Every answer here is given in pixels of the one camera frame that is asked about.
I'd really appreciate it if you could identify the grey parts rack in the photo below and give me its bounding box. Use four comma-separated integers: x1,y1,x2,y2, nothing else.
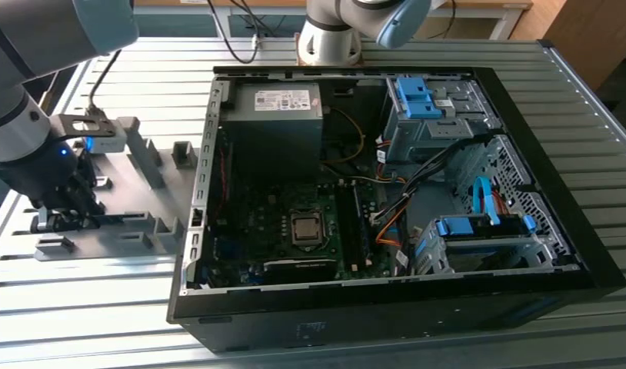
34,116,199,262

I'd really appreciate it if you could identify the green motherboard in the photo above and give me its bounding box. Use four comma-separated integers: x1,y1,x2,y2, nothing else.
210,180,412,288

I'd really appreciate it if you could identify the grey power supply unit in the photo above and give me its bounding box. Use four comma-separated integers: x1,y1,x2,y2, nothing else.
223,82,325,181

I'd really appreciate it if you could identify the CPU socket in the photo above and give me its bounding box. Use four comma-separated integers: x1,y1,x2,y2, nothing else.
290,208,328,251

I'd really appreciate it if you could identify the silver CPU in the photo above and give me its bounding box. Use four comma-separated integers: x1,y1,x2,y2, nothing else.
294,218,321,240

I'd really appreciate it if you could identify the black graphics card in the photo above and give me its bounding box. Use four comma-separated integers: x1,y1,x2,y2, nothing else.
263,258,340,284

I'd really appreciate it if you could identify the black PC case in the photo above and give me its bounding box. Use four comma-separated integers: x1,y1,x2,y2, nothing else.
167,65,626,353

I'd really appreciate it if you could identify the grey metal drive cage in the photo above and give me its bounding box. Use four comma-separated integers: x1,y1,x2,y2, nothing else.
384,76,502,163

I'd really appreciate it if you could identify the hard disk in blue carrier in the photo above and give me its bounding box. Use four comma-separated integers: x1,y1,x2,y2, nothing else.
436,214,540,236

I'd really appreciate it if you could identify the grey metal disk bay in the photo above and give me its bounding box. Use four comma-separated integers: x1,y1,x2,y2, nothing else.
413,214,557,276

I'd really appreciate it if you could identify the white desk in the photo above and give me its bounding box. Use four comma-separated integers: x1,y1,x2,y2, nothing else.
133,2,530,42

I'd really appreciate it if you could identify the brown wooden cabinet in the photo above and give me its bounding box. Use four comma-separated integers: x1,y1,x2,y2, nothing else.
542,0,626,91

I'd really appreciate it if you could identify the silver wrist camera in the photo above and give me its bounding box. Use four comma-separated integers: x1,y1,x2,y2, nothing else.
85,130,129,155

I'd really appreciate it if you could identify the black camera cable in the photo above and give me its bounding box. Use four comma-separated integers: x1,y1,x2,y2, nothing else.
89,48,123,115

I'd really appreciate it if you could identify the red twisted wire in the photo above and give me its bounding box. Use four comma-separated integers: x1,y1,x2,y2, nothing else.
219,148,231,201

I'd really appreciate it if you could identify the yellow wire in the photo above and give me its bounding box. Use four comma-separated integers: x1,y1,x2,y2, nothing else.
322,108,366,166

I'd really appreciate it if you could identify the orange wire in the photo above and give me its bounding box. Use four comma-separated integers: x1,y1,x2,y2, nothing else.
376,205,412,247

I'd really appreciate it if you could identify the blue drive bay bracket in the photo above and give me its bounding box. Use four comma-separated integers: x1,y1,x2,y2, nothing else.
394,78,446,119

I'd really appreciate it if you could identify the black cable bundle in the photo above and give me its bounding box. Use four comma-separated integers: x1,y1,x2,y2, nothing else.
372,136,486,226

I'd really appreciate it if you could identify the blue flat wire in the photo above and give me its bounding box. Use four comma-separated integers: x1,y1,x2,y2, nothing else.
472,175,502,226

